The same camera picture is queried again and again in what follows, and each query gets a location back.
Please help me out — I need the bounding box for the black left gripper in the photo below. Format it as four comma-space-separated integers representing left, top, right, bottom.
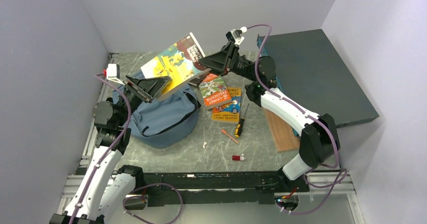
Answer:
116, 73, 170, 126

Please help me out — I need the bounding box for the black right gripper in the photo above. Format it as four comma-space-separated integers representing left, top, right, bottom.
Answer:
196, 41, 258, 82

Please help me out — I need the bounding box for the yellow teal picture book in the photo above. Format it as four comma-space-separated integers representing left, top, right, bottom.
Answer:
140, 32, 209, 101

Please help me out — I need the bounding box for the blue student backpack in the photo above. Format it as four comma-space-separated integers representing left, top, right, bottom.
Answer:
126, 72, 201, 149

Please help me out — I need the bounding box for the dark Three Days book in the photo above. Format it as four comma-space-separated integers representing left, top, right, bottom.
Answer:
188, 72, 209, 87

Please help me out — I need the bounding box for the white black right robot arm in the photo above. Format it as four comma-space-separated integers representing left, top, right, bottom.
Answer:
199, 41, 340, 191

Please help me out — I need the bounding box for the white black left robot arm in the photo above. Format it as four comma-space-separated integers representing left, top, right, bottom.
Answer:
49, 76, 171, 223

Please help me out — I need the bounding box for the orange green Treehouse book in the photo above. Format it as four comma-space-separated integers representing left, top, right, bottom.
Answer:
199, 73, 232, 110

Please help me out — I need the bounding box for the orange blue Treehouse book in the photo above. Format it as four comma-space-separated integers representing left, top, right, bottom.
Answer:
211, 87, 242, 124

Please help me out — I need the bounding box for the orange pencil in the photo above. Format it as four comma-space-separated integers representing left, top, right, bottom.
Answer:
221, 129, 239, 144

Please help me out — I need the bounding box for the yellow black screwdriver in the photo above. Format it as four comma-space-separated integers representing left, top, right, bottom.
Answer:
234, 104, 250, 137

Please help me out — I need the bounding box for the small red white tube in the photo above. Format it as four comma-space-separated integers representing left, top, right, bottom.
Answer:
232, 155, 246, 161

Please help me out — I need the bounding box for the brown wooden board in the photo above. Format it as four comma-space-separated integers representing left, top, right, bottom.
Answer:
262, 108, 300, 152

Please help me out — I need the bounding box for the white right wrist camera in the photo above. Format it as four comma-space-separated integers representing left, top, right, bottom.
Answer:
226, 26, 248, 45

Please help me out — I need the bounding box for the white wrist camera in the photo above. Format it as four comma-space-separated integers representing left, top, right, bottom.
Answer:
103, 63, 124, 85
226, 26, 248, 45

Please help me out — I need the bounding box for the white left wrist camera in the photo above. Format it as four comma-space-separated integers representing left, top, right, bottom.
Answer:
103, 63, 124, 85

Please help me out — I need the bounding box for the dark teal network switch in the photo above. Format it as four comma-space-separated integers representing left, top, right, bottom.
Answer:
262, 29, 379, 128

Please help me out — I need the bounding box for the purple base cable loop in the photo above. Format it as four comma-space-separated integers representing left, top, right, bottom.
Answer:
122, 182, 184, 224

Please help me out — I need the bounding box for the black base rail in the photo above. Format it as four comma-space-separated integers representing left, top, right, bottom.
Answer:
132, 171, 310, 207

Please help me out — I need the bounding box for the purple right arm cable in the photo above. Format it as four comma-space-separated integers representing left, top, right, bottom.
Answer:
245, 24, 348, 216

